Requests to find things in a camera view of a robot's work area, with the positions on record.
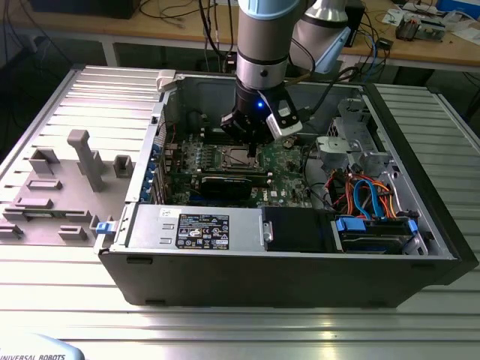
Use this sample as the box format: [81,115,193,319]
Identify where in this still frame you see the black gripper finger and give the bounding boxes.
[219,109,254,159]
[250,121,278,159]

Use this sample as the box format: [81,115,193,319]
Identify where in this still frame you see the silver CPU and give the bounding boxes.
[229,148,251,165]

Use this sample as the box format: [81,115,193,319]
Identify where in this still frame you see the metal socket cover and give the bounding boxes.
[221,145,263,169]

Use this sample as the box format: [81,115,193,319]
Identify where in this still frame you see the black RAM slot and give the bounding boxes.
[194,166,273,180]

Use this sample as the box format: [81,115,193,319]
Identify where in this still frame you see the CPU socket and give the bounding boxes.
[219,145,264,170]

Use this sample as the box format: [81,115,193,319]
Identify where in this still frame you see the green motherboard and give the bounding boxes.
[170,130,316,210]

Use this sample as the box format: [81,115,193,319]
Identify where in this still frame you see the black graphics card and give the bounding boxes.
[191,172,254,200]

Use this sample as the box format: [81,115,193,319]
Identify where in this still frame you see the silver metal drive cage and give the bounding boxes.
[313,97,401,177]

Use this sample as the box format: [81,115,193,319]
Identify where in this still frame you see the blue card retention tabs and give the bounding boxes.
[140,144,161,206]

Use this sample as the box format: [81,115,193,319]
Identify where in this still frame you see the wooden desk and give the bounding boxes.
[0,0,480,73]

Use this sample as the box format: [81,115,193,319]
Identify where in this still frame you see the hard disk in blue carrier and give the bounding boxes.
[335,215,419,256]

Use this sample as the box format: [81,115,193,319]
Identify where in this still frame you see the silver power supply unit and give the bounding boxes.
[125,204,263,253]

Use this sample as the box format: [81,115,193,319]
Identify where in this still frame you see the tall black box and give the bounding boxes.
[346,0,367,48]

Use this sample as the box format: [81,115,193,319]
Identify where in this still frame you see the black PC case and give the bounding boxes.
[92,69,480,309]

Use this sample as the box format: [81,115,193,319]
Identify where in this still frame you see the white paper sheet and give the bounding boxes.
[382,9,405,26]

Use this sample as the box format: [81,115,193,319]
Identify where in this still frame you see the metal heat sink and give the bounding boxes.
[395,16,423,42]

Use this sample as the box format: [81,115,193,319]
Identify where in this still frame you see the grey parts rack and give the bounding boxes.
[0,129,138,247]

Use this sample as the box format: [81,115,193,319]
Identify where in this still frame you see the black monitor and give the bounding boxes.
[28,0,137,20]

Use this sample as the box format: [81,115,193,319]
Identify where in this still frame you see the green RAM stick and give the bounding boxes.
[21,211,68,220]

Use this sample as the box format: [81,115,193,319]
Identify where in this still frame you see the grey electronic device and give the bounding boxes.
[419,16,448,43]

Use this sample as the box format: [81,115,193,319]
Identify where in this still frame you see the pale blue teach pendant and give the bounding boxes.
[0,332,87,360]

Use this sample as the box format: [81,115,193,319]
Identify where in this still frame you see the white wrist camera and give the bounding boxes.
[258,89,303,140]

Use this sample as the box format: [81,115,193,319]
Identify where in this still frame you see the black wire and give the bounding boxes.
[303,144,333,211]

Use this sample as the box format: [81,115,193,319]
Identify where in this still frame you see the red orange wire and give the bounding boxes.
[328,169,356,218]

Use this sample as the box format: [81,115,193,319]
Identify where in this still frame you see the blue wire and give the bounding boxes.
[352,178,387,221]

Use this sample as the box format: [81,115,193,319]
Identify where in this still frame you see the blue cable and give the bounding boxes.
[368,35,380,80]

